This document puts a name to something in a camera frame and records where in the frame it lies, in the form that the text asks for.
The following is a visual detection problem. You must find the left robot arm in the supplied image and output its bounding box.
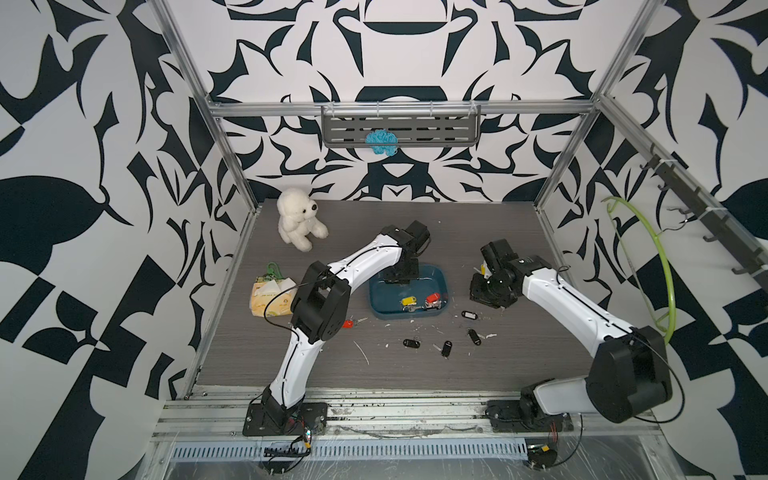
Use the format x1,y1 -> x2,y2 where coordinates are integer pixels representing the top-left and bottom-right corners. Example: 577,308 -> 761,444
261,221 -> 430,423

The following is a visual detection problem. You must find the yellow sponge packet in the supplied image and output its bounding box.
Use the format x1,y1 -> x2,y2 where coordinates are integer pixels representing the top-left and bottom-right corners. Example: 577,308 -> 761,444
249,277 -> 297,317

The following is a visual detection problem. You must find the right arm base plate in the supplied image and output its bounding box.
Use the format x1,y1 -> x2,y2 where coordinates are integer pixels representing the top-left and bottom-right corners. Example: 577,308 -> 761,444
484,399 -> 574,433

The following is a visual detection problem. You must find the white slotted cable duct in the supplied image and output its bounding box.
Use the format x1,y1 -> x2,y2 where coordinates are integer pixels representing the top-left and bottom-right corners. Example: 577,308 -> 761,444
170,437 -> 528,462

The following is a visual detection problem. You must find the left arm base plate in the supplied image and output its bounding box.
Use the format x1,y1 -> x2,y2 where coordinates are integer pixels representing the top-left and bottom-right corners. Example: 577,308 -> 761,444
242,402 -> 329,437

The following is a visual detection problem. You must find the green hose loop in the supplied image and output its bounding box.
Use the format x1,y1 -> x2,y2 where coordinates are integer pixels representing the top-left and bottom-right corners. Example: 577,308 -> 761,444
601,195 -> 680,347

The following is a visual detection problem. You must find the grey slotted wall shelf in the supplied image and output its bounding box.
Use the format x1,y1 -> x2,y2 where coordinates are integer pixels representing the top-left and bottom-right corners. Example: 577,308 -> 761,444
320,105 -> 481,148

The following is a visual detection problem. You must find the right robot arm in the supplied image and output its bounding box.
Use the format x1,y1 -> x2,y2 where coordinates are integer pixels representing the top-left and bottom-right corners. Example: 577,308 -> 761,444
470,240 -> 677,427

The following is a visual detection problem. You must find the teal scrunchie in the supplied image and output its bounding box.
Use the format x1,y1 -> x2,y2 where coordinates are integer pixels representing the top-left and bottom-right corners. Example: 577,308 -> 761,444
365,129 -> 399,157

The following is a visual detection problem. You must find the teal plastic storage box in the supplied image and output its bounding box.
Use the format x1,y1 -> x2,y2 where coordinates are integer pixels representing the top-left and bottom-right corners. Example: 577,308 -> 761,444
368,264 -> 451,320

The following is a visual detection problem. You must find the dark wall hook rail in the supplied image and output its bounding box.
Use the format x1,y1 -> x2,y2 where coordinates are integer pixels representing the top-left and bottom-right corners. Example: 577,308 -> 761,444
640,144 -> 767,290

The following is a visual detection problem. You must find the white teddy bear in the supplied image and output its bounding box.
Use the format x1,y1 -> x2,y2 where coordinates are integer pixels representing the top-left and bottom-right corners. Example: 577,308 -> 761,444
277,188 -> 329,252

